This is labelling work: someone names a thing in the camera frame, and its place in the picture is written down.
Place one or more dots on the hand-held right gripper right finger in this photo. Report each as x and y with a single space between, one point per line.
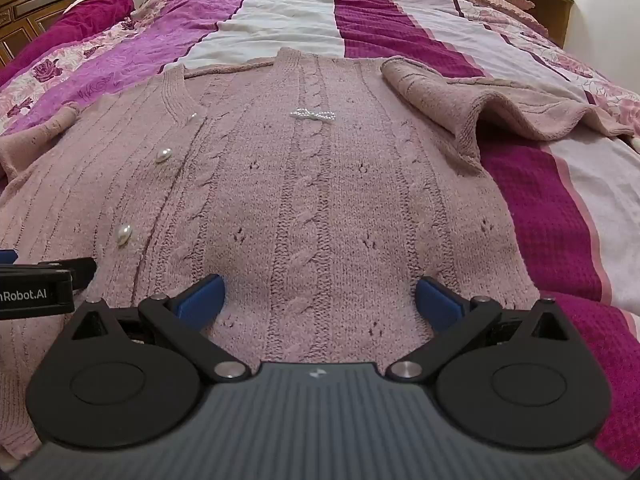
437 302

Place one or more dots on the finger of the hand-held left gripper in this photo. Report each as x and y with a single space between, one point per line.
80 270

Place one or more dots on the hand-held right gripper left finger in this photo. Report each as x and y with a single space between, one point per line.
202 300

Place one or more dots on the pink knitted cardigan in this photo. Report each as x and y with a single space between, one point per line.
310 200

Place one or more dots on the striped floral bedspread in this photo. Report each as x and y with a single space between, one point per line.
550 220

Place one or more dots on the magenta velvet pillow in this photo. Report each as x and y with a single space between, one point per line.
82 22

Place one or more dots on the carved wooden headboard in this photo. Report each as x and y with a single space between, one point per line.
40 5

